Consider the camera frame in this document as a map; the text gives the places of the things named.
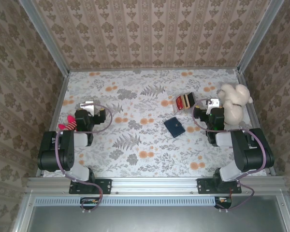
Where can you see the navy leather card holder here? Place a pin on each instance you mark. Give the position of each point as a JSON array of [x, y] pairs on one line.
[[174, 127]]

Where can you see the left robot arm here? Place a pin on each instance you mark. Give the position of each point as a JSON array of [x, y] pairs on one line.
[[62, 149]]

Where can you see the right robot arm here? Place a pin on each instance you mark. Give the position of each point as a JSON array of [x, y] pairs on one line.
[[251, 149]]

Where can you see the black card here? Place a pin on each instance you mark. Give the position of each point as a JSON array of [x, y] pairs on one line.
[[188, 99]]

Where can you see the plain red card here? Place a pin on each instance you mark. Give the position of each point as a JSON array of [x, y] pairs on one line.
[[179, 102]]

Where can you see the plush doll with striped hat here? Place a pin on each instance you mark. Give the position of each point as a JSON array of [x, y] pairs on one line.
[[70, 124]]

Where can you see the white plush dog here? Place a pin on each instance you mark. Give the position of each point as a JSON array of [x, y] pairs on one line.
[[233, 106]]

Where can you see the floral print table cover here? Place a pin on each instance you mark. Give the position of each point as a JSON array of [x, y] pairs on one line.
[[147, 157]]

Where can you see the small black connector board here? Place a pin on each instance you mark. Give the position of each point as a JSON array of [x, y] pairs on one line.
[[223, 201], [88, 201]]

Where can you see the grey metal panel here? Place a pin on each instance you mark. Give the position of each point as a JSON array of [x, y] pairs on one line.
[[154, 220]]

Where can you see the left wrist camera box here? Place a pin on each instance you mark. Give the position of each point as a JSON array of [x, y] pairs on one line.
[[87, 106]]

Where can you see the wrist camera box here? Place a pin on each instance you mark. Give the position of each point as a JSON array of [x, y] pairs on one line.
[[213, 103], [87, 106]]

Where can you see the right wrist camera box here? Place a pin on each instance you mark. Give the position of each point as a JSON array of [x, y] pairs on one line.
[[213, 103]]

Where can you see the aluminium side rail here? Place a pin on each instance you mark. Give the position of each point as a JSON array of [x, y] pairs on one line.
[[60, 96], [253, 116]]

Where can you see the aluminium cross rail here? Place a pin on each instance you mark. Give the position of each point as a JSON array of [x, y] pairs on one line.
[[154, 69]]

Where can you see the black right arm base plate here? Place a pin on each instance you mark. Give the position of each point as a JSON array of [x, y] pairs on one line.
[[205, 186]]

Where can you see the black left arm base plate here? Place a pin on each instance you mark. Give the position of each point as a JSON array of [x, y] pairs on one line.
[[104, 186]]

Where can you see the aluminium frame post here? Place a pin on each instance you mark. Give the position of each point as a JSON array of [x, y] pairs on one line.
[[48, 41], [258, 36]]

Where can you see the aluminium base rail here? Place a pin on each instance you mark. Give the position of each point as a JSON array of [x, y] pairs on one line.
[[154, 186]]

